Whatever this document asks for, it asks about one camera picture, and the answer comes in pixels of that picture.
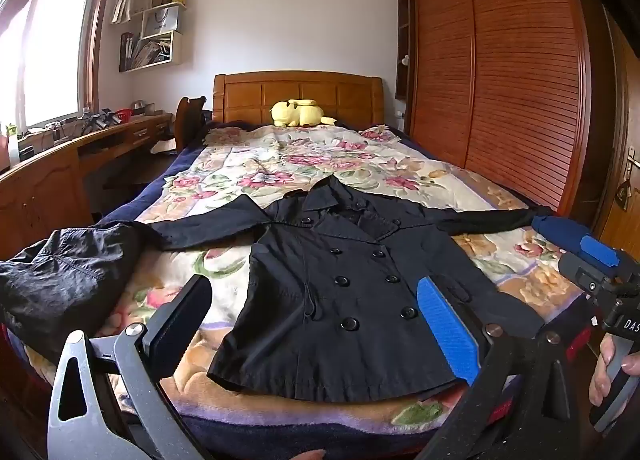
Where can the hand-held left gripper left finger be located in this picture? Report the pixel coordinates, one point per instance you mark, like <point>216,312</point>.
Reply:
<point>175,325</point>

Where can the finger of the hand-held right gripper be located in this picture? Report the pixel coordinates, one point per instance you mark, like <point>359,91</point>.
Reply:
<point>600,250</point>
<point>555,232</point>

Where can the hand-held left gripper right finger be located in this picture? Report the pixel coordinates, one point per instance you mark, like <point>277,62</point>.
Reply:
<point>445,330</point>

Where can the black double-breasted coat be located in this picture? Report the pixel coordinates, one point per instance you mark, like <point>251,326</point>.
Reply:
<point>325,300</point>

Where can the person's right hand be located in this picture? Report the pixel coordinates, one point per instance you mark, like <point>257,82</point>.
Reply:
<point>597,380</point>

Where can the dark crumpled garment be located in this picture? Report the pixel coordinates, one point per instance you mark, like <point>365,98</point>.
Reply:
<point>60,280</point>

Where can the wooden door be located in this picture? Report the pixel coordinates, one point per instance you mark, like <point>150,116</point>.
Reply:
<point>620,105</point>

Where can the wooden slatted wardrobe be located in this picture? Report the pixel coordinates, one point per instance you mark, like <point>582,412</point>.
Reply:
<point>500,65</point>

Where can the wooden desk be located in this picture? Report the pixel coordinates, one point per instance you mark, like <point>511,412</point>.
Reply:
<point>45,180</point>

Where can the floral blanket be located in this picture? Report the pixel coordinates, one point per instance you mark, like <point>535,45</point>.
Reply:
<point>350,155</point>

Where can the wooden chair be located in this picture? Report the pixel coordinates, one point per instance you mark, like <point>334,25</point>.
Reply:
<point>182,120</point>

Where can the red basket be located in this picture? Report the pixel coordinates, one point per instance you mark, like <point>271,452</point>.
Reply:
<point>125,115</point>

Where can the metal bowl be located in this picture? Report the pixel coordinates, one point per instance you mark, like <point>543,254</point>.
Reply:
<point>138,106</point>

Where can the yellow plush toy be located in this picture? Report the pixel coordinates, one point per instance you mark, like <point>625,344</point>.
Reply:
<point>295,113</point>

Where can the open wooden side shelf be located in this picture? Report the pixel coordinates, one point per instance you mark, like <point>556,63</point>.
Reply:
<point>403,40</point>

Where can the wooden bed headboard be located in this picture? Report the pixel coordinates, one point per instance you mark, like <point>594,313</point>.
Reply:
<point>300,90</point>

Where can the white paper bag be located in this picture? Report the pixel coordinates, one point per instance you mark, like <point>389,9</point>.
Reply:
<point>162,20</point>

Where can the window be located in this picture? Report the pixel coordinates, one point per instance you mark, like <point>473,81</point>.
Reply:
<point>50,40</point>

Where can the white wall shelf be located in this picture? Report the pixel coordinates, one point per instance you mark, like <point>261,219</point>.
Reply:
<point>176,48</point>

